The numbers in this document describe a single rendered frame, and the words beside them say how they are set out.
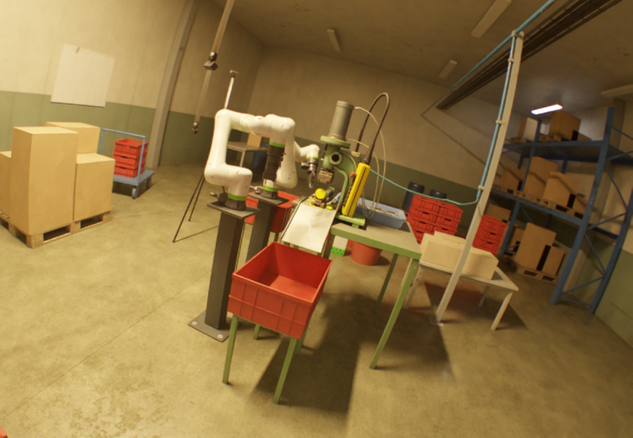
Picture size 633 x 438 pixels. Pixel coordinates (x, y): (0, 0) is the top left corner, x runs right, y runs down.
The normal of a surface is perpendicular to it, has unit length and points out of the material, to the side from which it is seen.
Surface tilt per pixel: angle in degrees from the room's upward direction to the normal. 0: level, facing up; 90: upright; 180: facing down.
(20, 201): 90
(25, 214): 90
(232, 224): 90
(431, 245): 90
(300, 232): 30
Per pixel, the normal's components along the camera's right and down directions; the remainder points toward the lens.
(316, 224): 0.12, -0.75
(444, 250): -0.19, 0.15
